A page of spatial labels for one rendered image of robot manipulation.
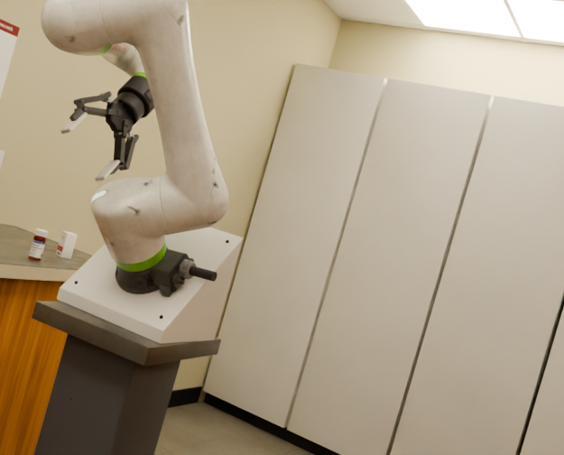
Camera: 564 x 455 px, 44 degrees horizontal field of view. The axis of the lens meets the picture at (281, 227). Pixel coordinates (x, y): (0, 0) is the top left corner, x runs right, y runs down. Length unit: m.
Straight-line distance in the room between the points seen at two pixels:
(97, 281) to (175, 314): 0.24
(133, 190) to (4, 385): 0.94
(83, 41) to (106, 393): 0.76
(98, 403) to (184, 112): 0.68
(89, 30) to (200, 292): 0.62
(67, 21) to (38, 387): 1.29
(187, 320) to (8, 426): 0.91
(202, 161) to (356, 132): 2.69
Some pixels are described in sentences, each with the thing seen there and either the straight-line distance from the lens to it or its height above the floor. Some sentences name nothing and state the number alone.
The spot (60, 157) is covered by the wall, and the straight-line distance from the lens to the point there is 3.08.
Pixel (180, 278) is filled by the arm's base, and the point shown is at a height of 1.08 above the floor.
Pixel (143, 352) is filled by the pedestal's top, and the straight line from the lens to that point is 1.50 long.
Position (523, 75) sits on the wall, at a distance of 4.40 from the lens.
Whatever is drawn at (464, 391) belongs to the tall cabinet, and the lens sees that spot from 3.80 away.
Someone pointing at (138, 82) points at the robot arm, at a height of 1.49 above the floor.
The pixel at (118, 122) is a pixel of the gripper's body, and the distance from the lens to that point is 1.72.
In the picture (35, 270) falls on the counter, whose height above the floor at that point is 0.93.
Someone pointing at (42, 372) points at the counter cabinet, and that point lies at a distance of 2.34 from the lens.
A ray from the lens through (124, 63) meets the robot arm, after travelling 1.85.
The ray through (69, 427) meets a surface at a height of 0.69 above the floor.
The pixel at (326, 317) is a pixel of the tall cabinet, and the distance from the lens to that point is 4.04.
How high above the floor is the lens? 1.29
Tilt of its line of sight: 1 degrees down
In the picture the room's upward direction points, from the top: 16 degrees clockwise
